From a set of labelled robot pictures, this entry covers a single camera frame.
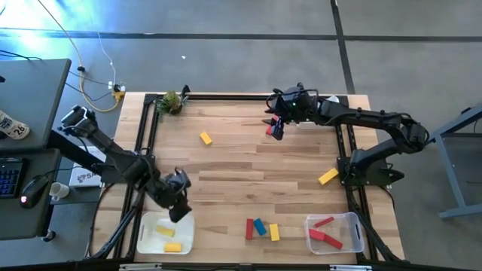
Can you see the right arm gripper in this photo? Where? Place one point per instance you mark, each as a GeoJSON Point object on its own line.
{"type": "Point", "coordinates": [295, 105]}

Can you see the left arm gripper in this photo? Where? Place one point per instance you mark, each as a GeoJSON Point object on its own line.
{"type": "Point", "coordinates": [179, 186]}

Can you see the blue wooden block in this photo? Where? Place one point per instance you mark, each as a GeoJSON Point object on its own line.
{"type": "Point", "coordinates": [260, 227]}

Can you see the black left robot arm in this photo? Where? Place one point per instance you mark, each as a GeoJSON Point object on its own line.
{"type": "Point", "coordinates": [113, 154]}

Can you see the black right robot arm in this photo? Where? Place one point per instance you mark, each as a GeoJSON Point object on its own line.
{"type": "Point", "coordinates": [361, 114]}

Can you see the small white plastic bin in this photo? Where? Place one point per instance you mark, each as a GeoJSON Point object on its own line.
{"type": "Point", "coordinates": [312, 125]}

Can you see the large white plastic bin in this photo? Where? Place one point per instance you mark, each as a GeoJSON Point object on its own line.
{"type": "Point", "coordinates": [150, 241]}

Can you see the small green potted plant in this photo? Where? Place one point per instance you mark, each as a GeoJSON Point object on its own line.
{"type": "Point", "coordinates": [171, 103]}

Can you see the white cup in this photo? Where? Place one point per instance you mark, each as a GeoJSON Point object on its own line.
{"type": "Point", "coordinates": [58, 190]}

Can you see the clear plastic bin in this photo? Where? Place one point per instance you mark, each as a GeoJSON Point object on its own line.
{"type": "Point", "coordinates": [350, 226]}

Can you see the black caster wheel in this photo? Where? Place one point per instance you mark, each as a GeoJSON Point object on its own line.
{"type": "Point", "coordinates": [49, 236]}

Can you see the power outlet with plugs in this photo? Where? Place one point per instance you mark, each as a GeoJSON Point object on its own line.
{"type": "Point", "coordinates": [117, 89]}

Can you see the black computer mouse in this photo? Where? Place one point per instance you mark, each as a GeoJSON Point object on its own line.
{"type": "Point", "coordinates": [34, 190]}

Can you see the dark grey desk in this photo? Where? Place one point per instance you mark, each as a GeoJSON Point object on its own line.
{"type": "Point", "coordinates": [15, 222]}

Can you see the black keyboard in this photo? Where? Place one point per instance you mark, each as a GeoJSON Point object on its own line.
{"type": "Point", "coordinates": [9, 178]}

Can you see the silver metal bracket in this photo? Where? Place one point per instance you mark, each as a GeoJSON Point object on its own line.
{"type": "Point", "coordinates": [350, 268]}
{"type": "Point", "coordinates": [139, 267]}

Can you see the black frame bracket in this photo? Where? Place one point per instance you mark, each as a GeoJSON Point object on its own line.
{"type": "Point", "coordinates": [185, 90]}

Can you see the blue-grey table frame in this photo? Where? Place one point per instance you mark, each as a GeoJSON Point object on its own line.
{"type": "Point", "coordinates": [453, 180]}

